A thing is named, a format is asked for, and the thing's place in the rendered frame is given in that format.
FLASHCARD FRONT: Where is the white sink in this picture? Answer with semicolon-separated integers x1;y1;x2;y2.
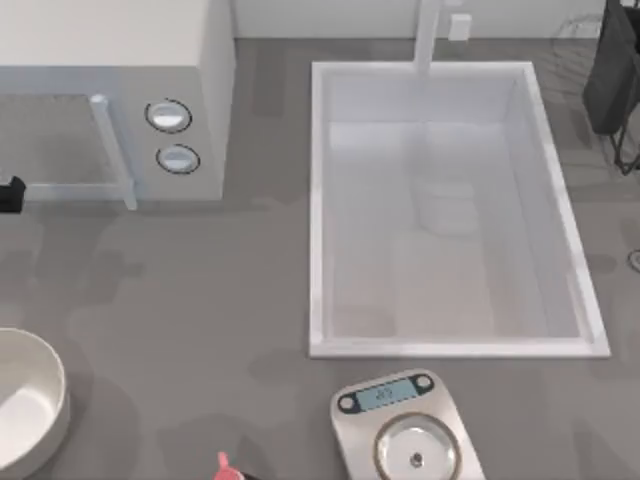
308;60;612;360

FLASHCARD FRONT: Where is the small microwave knob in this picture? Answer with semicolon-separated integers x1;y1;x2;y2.
155;144;202;176

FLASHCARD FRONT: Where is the large microwave knob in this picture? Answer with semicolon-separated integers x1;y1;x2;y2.
144;98;194;134

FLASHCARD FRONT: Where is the silver kitchen scale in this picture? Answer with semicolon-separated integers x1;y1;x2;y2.
329;368;487;480

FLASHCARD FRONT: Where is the tall white tap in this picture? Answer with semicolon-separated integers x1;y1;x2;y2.
412;0;464;81

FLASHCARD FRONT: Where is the pink bottle nozzle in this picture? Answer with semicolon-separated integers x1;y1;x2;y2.
215;451;244;480

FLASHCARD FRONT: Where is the pale microwave oven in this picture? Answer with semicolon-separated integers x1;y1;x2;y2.
0;0;236;211

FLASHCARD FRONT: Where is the cream bowl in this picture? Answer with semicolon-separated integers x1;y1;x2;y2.
0;327;71;480

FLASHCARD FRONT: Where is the microwave door handle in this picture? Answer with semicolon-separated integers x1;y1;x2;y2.
89;93;139;211

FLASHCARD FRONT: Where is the white wall socket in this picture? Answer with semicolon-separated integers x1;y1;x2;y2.
449;13;472;41

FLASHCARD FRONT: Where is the black wire rack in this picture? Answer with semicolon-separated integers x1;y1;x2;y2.
582;0;640;176

